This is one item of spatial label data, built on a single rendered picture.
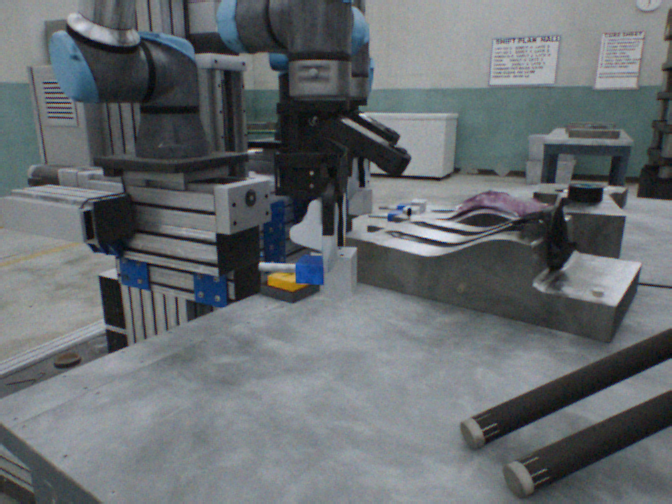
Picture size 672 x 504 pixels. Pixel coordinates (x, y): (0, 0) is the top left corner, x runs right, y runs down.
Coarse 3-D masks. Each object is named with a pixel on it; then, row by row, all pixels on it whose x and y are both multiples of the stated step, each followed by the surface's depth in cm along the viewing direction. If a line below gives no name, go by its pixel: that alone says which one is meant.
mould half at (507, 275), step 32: (384, 224) 113; (448, 224) 115; (384, 256) 99; (416, 256) 94; (448, 256) 91; (480, 256) 87; (512, 256) 84; (544, 256) 88; (576, 256) 100; (416, 288) 96; (448, 288) 92; (480, 288) 88; (512, 288) 85; (544, 288) 83; (576, 288) 84; (608, 288) 84; (544, 320) 83; (576, 320) 80; (608, 320) 78
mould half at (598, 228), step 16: (432, 208) 147; (448, 208) 147; (576, 208) 119; (592, 208) 119; (608, 208) 119; (464, 224) 124; (480, 224) 123; (496, 224) 121; (576, 224) 116; (592, 224) 115; (608, 224) 114; (576, 240) 117; (592, 240) 116; (608, 240) 115; (608, 256) 115
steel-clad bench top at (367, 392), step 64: (512, 192) 203; (640, 256) 121; (192, 320) 86; (256, 320) 86; (320, 320) 86; (384, 320) 86; (448, 320) 86; (512, 320) 86; (640, 320) 86; (64, 384) 67; (128, 384) 67; (192, 384) 67; (256, 384) 67; (320, 384) 67; (384, 384) 67; (448, 384) 67; (512, 384) 67; (640, 384) 67; (64, 448) 55; (128, 448) 55; (192, 448) 55; (256, 448) 55; (320, 448) 55; (384, 448) 55; (448, 448) 55; (512, 448) 55; (640, 448) 55
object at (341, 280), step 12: (336, 252) 68; (348, 252) 68; (264, 264) 71; (276, 264) 71; (288, 264) 70; (300, 264) 68; (312, 264) 68; (336, 264) 67; (348, 264) 66; (300, 276) 68; (312, 276) 68; (324, 276) 67; (336, 276) 67; (348, 276) 67; (324, 288) 68; (336, 288) 68; (348, 288) 67
